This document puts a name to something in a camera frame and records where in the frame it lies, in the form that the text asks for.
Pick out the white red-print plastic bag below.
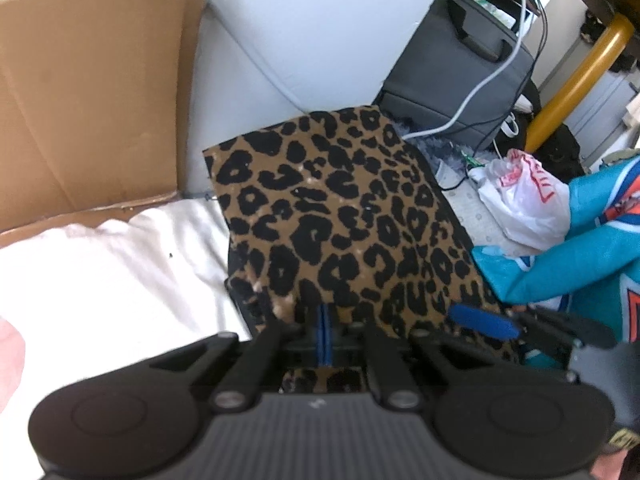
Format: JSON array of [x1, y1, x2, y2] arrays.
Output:
[[470, 149, 573, 251]]

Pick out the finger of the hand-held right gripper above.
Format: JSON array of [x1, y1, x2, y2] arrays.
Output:
[[446, 304, 618, 356]]

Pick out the black cable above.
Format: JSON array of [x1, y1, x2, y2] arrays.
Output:
[[487, 0, 551, 161]]

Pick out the white cable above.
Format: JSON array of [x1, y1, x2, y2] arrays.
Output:
[[402, 0, 531, 141]]

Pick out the brown cardboard sheet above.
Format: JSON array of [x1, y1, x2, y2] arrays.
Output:
[[0, 0, 211, 248]]

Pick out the grey storage cabinet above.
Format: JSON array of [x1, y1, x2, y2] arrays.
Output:
[[565, 67, 640, 161]]

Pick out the white printed blanket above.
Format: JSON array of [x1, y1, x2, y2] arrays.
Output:
[[0, 205, 251, 466]]

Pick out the yellow table leg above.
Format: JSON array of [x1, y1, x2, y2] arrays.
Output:
[[525, 12, 636, 151]]

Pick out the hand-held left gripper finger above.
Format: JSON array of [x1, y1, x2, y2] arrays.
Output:
[[145, 305, 326, 411], [325, 305, 501, 411]]

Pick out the dark grey laptop bag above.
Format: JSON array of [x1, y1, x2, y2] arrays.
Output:
[[375, 0, 538, 151]]

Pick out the teal printed garment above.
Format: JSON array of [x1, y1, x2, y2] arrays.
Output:
[[472, 155, 640, 368]]

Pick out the white dotted mat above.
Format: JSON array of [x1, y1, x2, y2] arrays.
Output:
[[440, 170, 521, 256]]

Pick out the leopard print garment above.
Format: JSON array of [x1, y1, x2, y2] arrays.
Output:
[[202, 105, 521, 396]]

